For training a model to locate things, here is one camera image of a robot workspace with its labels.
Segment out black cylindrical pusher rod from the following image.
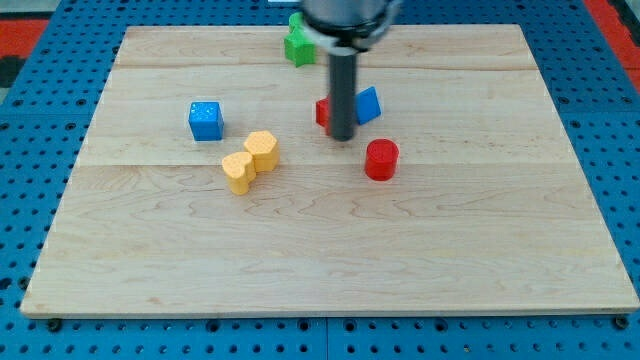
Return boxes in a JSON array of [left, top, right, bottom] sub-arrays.
[[328, 54, 357, 141]]

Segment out red cylinder block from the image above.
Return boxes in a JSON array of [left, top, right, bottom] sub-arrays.
[[365, 138, 399, 181]]

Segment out blue cube block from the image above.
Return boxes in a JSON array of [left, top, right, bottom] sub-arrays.
[[188, 101, 224, 141]]

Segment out wooden board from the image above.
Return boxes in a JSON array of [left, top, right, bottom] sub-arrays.
[[20, 25, 639, 319]]

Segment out yellow heart block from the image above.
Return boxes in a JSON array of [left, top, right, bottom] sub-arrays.
[[221, 151, 256, 195]]

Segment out blue triangle block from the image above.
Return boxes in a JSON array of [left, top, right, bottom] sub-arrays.
[[356, 86, 382, 125]]

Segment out red star block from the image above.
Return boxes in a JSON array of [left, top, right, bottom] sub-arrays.
[[315, 97, 331, 136]]

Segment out green star block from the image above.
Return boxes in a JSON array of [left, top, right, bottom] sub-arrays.
[[283, 12, 316, 67]]

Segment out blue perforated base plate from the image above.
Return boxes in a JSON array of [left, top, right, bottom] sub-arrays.
[[1, 0, 639, 359]]

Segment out yellow hexagon block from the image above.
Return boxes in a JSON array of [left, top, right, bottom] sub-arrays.
[[244, 130, 280, 172]]

